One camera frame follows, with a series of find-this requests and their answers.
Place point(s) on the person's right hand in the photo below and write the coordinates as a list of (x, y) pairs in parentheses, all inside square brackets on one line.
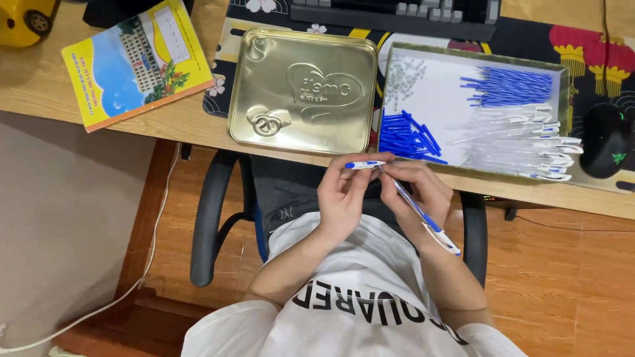
[(426, 198)]

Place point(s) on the person's left hand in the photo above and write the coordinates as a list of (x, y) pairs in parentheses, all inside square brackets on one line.
[(342, 198)]

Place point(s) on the clear blue ballpoint pen barrel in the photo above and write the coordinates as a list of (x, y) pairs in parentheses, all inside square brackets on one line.
[(429, 225)]

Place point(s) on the blue white pen tip piece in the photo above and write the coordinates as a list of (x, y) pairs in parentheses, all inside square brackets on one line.
[(364, 164)]

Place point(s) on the dark grey shorts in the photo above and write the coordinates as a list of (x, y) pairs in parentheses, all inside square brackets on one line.
[(285, 191)]

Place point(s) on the pile of blue plastic tubes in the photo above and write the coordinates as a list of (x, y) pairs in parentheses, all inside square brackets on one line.
[(404, 136)]

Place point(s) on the shallow green-rimmed cardboard tray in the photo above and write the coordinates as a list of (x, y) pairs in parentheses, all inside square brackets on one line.
[(426, 99)]

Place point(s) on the pile of clear pen barrels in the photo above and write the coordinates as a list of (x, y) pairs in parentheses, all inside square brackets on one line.
[(521, 144)]

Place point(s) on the white printed t-shirt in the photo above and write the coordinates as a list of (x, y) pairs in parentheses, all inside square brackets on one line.
[(357, 307)]

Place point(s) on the gold metal tin lid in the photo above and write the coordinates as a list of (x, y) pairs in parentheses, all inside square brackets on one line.
[(303, 90)]

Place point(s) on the black office chair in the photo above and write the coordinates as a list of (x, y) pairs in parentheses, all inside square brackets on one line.
[(218, 213)]

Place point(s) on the pile of blue ink refills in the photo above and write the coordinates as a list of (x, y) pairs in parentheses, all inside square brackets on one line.
[(511, 87)]

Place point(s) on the black grey keyboard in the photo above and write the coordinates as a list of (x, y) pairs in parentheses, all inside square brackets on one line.
[(397, 17)]

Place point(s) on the black computer mouse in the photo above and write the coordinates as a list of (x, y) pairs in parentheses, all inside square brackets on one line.
[(606, 141)]

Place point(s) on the black patterned desk mat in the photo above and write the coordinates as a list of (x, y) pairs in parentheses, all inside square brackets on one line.
[(585, 54)]

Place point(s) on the yellow notebook with building picture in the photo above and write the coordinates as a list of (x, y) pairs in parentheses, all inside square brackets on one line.
[(136, 64)]

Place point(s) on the black box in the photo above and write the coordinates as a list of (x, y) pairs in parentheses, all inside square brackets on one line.
[(104, 12)]

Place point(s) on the yellow toy car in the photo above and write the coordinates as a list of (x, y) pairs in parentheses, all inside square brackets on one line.
[(25, 20)]

